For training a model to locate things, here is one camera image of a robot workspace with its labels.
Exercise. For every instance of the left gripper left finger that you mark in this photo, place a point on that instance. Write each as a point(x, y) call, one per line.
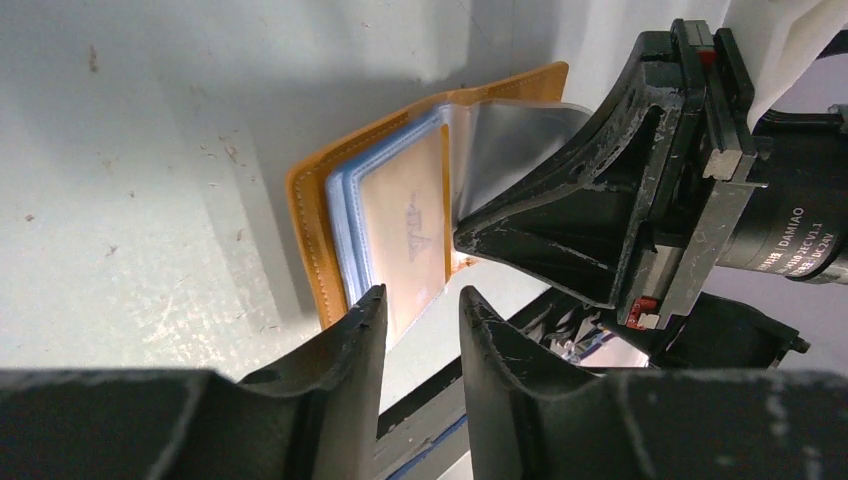
point(312, 414)

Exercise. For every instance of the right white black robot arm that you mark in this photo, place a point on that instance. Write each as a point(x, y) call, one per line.
point(719, 333)

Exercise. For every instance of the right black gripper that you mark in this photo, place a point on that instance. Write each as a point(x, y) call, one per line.
point(769, 198)

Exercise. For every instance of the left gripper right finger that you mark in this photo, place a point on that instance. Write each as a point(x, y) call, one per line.
point(533, 415)

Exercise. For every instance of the tan credit card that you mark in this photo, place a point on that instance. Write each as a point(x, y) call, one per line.
point(403, 208)

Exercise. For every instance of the orange card holder wallet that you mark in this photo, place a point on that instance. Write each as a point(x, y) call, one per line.
point(493, 135)

